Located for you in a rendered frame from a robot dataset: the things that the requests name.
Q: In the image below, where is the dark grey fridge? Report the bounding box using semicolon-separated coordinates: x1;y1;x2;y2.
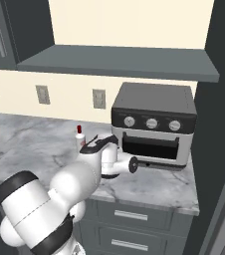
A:
182;0;225;255

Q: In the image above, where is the grey wall outlet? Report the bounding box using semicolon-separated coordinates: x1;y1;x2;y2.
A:
35;85;52;106
92;88;107;111

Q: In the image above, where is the grey drawer front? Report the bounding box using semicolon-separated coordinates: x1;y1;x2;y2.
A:
97;224;168;255
95;198;174;231

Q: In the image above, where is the silver drawer handle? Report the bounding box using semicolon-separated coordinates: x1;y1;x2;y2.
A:
112;209;149;222
111;238;149;252

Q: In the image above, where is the black and silver toaster oven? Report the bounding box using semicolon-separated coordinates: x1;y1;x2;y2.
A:
111;82;198;172

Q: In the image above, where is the white bottle with red cap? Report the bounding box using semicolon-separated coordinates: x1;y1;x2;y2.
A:
75;125;87;151

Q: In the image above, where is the silver toaster oven door handle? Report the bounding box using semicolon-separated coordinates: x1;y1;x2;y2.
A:
121;131;180;143

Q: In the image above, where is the toaster oven glass door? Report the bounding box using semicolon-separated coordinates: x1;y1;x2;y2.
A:
118;129;182;164

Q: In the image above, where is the dark grey wall cupboard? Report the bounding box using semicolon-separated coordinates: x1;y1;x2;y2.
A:
0;0;56;72

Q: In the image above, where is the grey wall shelf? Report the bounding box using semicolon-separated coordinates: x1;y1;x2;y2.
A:
16;44;221;84

